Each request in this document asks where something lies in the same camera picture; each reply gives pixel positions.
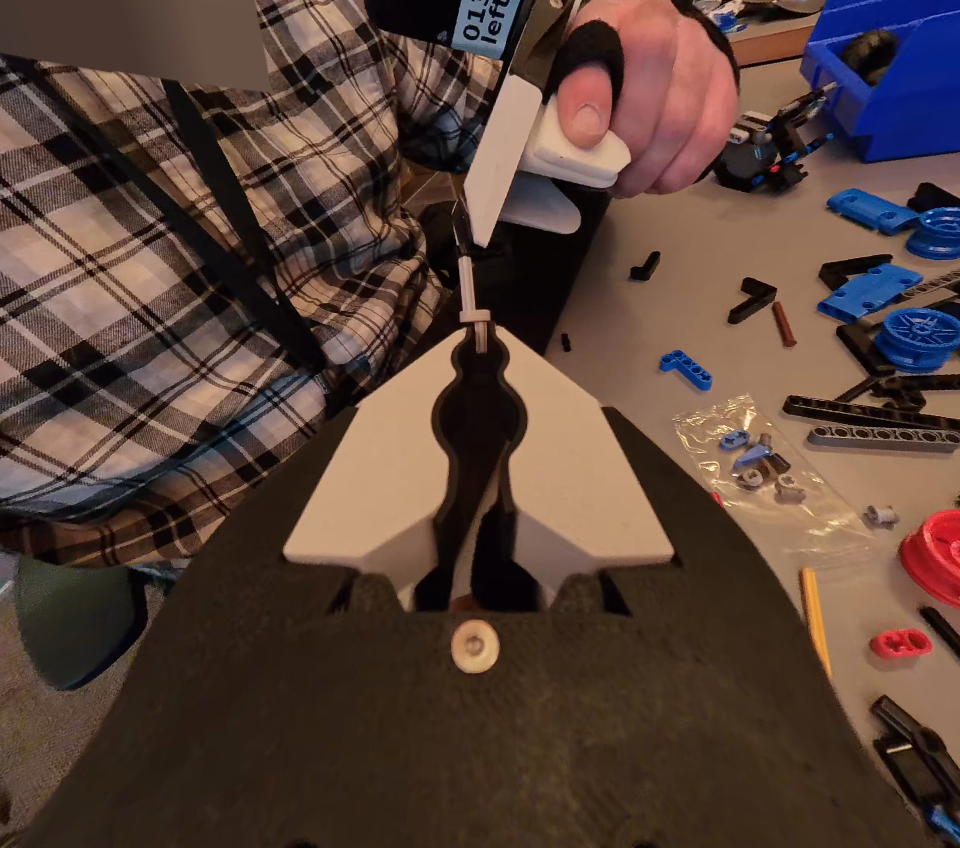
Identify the blue storage bin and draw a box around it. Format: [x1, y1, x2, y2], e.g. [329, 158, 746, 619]
[798, 0, 960, 163]

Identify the grey desk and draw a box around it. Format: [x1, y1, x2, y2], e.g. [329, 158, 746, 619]
[543, 53, 960, 848]

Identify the dark grey long beam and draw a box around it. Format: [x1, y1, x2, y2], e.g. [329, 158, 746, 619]
[807, 424, 960, 453]

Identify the red oval connector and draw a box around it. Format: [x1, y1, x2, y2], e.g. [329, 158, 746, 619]
[870, 629, 933, 660]

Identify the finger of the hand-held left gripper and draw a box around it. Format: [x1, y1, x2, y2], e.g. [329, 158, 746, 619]
[463, 76, 543, 248]

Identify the partly built toy chassis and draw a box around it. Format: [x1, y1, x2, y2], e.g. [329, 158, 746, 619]
[712, 83, 837, 193]

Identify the clear zip bag with pieces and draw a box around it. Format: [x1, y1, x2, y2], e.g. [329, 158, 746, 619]
[672, 394, 875, 557]

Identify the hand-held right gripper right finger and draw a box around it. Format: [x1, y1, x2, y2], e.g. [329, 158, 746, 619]
[474, 325, 675, 614]

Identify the blue curved panel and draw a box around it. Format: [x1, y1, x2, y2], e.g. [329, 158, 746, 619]
[817, 263, 924, 320]
[828, 188, 920, 234]

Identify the blue angled beam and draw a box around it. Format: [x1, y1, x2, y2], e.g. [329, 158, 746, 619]
[660, 349, 714, 392]

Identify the black shoulder strap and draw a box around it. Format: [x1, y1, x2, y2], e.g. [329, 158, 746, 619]
[45, 79, 325, 373]

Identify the person's plaid shirt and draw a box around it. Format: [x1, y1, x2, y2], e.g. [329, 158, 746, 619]
[0, 0, 489, 568]

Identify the small grey axle assembly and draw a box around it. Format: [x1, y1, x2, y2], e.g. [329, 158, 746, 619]
[457, 254, 494, 348]

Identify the black rubber tyre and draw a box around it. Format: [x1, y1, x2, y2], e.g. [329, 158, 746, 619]
[840, 27, 901, 84]

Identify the yellow axle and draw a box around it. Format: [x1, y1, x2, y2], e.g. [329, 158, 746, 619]
[798, 567, 834, 677]

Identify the red wheel hub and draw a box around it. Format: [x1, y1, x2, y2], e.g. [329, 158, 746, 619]
[898, 509, 960, 609]

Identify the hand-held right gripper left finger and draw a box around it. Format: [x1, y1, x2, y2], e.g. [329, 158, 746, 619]
[282, 325, 472, 613]

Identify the person's left hand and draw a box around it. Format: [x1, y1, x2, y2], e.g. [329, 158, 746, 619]
[551, 0, 741, 198]

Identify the pile of black building beams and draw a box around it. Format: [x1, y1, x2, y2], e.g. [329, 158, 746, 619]
[783, 181, 960, 437]

